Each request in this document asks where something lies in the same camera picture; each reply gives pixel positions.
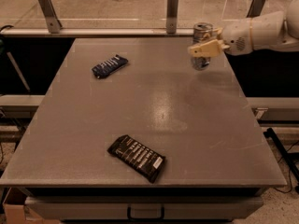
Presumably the dark blue snack bar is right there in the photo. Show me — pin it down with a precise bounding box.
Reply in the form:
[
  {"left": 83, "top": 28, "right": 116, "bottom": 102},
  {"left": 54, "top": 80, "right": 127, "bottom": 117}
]
[{"left": 92, "top": 54, "right": 128, "bottom": 79}]

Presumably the glass barrier panel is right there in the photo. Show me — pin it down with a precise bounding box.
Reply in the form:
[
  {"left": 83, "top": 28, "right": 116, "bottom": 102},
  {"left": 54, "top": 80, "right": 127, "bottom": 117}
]
[{"left": 0, "top": 0, "right": 299, "bottom": 31}]

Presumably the black stand leg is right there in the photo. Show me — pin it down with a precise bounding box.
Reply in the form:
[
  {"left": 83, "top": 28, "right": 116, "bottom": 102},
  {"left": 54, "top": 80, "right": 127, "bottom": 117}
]
[{"left": 263, "top": 128, "right": 299, "bottom": 194}]

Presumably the cardboard box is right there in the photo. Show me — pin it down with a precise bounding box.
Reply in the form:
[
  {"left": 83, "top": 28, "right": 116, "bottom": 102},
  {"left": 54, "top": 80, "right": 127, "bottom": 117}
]
[{"left": 3, "top": 188, "right": 61, "bottom": 224}]

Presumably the black cable on floor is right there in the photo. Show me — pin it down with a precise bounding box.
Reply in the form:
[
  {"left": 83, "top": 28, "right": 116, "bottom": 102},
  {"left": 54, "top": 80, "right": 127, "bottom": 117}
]
[{"left": 274, "top": 140, "right": 299, "bottom": 194}]

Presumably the grey drawer with black handle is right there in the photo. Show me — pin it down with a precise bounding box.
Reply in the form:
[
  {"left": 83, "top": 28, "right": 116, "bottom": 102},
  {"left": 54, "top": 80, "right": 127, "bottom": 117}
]
[{"left": 25, "top": 196, "right": 263, "bottom": 221}]

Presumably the silver redbull can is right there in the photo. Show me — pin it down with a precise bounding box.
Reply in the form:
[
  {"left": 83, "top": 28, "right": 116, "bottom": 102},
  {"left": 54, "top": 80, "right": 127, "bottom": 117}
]
[{"left": 191, "top": 21, "right": 215, "bottom": 72}]

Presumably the metal bracket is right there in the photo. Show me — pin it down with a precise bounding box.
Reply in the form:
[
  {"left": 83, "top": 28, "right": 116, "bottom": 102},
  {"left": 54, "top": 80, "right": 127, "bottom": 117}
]
[
  {"left": 166, "top": 0, "right": 178, "bottom": 34},
  {"left": 247, "top": 0, "right": 266, "bottom": 18},
  {"left": 37, "top": 0, "right": 62, "bottom": 34}
]

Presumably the black rxbar chocolate bar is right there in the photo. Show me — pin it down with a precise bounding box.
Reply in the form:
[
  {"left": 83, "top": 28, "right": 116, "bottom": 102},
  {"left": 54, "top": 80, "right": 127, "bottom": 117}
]
[{"left": 107, "top": 135, "right": 165, "bottom": 183}]

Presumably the right metal bracket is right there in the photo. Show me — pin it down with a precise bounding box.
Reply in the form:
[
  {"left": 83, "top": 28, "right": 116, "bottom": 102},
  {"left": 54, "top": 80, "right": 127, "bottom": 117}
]
[{"left": 247, "top": 0, "right": 266, "bottom": 18}]

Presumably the left metal bracket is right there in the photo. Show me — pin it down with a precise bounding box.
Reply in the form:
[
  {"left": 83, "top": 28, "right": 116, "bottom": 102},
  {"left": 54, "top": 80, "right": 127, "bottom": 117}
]
[{"left": 37, "top": 0, "right": 62, "bottom": 34}]

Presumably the middle metal bracket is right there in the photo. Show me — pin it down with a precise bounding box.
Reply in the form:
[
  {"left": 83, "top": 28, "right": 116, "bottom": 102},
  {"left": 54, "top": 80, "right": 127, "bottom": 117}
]
[{"left": 166, "top": 0, "right": 178, "bottom": 34}]

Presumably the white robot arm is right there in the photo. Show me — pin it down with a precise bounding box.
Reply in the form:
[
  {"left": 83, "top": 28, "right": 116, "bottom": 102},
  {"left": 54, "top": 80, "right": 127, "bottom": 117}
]
[{"left": 188, "top": 0, "right": 299, "bottom": 58}]

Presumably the grey side rail beam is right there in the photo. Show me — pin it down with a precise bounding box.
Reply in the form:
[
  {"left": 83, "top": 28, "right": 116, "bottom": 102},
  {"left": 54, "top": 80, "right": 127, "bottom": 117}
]
[{"left": 0, "top": 95, "right": 44, "bottom": 119}]

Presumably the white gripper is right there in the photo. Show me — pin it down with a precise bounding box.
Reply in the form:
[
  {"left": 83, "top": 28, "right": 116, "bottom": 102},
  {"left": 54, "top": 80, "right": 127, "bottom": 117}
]
[{"left": 188, "top": 19, "right": 252, "bottom": 58}]

